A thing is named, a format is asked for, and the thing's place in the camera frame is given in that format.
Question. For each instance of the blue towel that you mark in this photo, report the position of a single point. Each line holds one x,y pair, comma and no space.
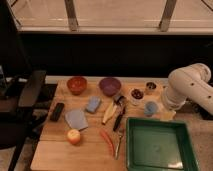
76,119

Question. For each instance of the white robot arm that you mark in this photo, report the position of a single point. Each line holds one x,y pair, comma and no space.
189,82

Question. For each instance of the green plastic tray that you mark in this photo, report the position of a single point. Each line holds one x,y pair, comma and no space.
153,145

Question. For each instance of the purple bowl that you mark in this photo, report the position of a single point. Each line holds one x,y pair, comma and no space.
109,86

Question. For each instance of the blue sponge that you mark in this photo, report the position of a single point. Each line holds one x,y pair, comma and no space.
93,104

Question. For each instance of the yellow banana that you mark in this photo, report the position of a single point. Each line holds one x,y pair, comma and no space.
109,113

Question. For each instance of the orange bowl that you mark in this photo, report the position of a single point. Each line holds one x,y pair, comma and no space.
77,85

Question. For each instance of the small metal cup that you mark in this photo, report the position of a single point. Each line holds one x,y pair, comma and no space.
150,88

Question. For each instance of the metal fork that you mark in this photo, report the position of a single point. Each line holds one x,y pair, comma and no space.
120,136

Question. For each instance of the orange carrot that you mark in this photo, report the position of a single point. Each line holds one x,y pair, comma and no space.
108,140

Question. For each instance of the blue cup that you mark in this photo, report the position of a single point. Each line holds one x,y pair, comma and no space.
150,108

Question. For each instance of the black rectangular block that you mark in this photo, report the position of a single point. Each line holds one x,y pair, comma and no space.
57,112

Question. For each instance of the yellow red apple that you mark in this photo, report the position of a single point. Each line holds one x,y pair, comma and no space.
74,136

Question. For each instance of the black chair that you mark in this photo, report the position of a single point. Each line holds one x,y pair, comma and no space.
15,130

